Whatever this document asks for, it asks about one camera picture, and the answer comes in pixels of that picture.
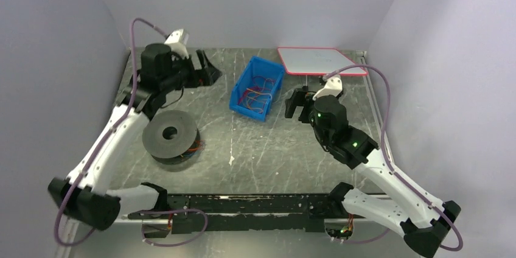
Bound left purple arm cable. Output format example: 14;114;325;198
53;17;169;248

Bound white board red rim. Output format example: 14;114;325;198
277;47;368;76

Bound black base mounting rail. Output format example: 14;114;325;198
124;193;351;234

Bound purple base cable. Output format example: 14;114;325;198
330;228;391;246
141;208;209;248

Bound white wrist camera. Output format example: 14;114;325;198
312;74;343;101
164;29;189;57

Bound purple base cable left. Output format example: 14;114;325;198
141;208;209;248

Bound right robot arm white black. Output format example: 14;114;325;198
285;88;461;257

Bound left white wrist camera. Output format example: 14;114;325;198
164;29;189;57

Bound cable bundle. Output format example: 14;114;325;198
177;139;206;159

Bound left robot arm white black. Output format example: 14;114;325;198
47;43;222;235

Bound red and yellow bin cables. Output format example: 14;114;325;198
239;75;277;113

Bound grey perforated cable spool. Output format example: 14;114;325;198
142;110;201;165

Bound blue plastic bin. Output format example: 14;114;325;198
229;56;285;122

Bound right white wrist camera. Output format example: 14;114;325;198
312;74;343;101

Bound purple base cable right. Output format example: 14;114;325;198
330;228;391;246

